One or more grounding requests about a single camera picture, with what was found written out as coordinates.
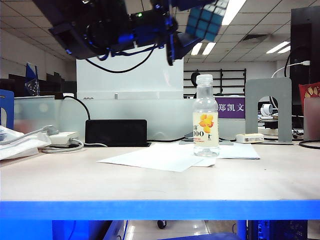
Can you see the grey metal bookend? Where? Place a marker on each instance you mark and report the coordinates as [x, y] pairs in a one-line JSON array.
[[251, 112]]

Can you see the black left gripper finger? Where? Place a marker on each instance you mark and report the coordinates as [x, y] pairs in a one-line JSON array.
[[187, 41], [187, 4]]

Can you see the black monitor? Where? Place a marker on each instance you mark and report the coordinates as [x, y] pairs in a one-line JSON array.
[[302, 37]]

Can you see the frosted glass desk partition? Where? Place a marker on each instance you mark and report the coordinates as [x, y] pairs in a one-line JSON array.
[[162, 117], [311, 120]]

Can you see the white power strip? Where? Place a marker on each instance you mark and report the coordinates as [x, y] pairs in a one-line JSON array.
[[65, 137]]

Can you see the black computer case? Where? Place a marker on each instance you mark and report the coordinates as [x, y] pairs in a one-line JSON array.
[[275, 230]]

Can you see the white desk fan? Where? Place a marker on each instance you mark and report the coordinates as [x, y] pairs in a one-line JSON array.
[[266, 110]]

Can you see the dark cubicle divider row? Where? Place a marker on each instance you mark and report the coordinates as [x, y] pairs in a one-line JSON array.
[[55, 85]]

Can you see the white paper sheet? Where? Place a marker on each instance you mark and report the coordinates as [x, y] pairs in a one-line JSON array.
[[150, 157], [237, 151]]

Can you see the ceiling air vent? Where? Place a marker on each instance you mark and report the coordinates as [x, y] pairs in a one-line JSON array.
[[255, 37]]

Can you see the blue table frame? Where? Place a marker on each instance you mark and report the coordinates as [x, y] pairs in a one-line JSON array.
[[160, 210]]

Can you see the white power adapter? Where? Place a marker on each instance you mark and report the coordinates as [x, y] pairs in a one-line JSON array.
[[250, 138]]

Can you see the ceiling fluorescent light panel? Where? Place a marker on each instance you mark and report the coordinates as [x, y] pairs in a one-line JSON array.
[[236, 10], [196, 48], [277, 47]]

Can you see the translucent printed plastic bag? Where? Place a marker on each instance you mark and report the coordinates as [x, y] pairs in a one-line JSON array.
[[20, 147]]

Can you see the grey stapler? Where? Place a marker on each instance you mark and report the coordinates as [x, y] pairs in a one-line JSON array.
[[188, 137]]

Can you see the purple white name sign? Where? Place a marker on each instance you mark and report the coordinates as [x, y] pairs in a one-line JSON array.
[[232, 108]]

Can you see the black caster wheel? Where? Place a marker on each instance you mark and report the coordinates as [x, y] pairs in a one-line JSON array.
[[162, 224]]

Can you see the clear C100 lemon drink bottle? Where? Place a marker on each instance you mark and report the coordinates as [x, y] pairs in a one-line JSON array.
[[205, 112]]

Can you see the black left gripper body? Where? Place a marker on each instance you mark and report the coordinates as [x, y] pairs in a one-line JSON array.
[[150, 27]]

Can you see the white AOC monitor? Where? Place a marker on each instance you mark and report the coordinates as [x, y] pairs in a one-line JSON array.
[[130, 82]]

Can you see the blue patterned flag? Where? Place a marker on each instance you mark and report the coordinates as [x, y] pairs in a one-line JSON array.
[[31, 80]]

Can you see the red snack bag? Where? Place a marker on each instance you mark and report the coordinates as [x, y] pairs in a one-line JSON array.
[[310, 92]]

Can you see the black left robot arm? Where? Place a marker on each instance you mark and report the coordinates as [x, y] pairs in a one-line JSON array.
[[75, 32]]

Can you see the multicoloured Rubik's cube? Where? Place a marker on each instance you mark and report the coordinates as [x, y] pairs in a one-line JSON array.
[[207, 22]]

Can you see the black flip-up desk socket box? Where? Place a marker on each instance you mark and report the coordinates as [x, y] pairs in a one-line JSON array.
[[115, 132]]

